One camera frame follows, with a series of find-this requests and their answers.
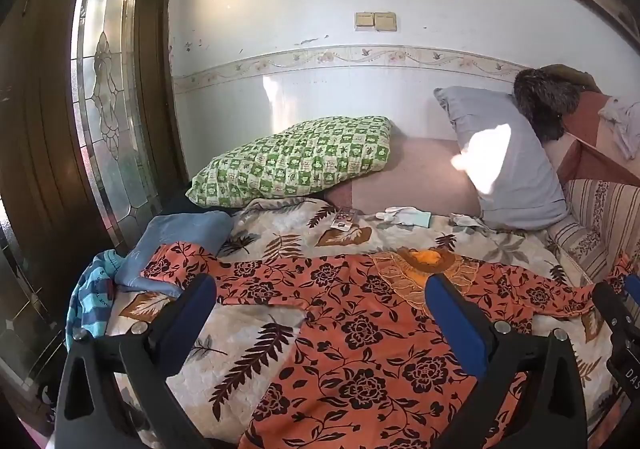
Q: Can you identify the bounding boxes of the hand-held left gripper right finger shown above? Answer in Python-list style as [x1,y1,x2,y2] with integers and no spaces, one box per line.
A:
[424,272,590,449]

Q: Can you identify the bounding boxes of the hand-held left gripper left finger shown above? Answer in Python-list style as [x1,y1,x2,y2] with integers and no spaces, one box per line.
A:
[54,273,218,449]

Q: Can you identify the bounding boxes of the orange floral garment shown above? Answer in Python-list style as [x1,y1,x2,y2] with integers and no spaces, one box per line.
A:
[141,241,632,449]

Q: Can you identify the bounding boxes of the leaf print blanket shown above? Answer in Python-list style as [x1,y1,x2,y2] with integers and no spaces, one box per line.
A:
[105,196,621,449]

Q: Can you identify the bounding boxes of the blue folded cloth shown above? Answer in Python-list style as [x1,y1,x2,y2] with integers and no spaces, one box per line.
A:
[116,211,233,292]

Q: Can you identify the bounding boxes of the striped bed cushion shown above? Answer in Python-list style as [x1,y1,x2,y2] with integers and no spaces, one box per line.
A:
[545,179,640,286]

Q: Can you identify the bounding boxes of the small white cloth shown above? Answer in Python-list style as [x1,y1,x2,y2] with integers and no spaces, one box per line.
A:
[450,213,493,232]

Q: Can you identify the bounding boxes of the blue striped garment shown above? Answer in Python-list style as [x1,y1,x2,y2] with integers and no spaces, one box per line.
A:
[65,250,126,350]

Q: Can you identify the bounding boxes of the white socks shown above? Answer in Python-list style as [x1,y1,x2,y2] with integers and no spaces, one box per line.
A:
[376,206,416,225]

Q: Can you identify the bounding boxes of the grey-blue pillow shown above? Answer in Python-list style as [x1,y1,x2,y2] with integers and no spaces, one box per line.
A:
[433,86,568,231]

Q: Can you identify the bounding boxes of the pink and brown quilt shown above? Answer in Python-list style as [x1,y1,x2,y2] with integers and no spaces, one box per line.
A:
[540,64,640,186]

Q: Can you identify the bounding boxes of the white crumpled cloth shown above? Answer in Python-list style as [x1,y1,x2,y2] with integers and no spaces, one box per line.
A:
[597,96,640,160]

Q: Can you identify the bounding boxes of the green checked pillow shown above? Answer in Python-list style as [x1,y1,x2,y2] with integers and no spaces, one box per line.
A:
[192,116,392,208]

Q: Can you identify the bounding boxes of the dark fur garment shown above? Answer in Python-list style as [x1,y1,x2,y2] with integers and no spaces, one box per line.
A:
[513,68,583,142]

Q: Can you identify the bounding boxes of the wooden door with patterned glass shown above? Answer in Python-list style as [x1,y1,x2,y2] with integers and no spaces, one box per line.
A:
[0,0,191,430]

